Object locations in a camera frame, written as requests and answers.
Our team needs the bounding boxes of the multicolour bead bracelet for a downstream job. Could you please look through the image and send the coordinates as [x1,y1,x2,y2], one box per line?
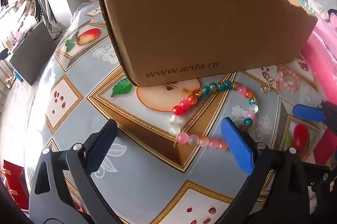
[168,80,260,151]

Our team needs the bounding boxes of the brown cardboard box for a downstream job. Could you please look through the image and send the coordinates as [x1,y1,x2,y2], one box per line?
[99,0,318,87]

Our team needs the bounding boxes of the pink floral blanket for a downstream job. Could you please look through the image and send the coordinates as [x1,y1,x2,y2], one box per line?
[301,16,336,104]

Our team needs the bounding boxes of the red paper bag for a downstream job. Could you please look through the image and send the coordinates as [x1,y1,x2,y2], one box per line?
[1,160,29,210]

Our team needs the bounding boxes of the dark grey cabinet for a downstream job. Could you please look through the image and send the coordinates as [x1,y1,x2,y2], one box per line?
[9,22,56,86]

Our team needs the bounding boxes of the gold chain jewelry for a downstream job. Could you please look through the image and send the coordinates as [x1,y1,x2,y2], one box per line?
[265,75,281,95]

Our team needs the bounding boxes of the pink orange bead bracelet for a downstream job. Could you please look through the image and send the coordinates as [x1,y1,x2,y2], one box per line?
[276,68,302,93]

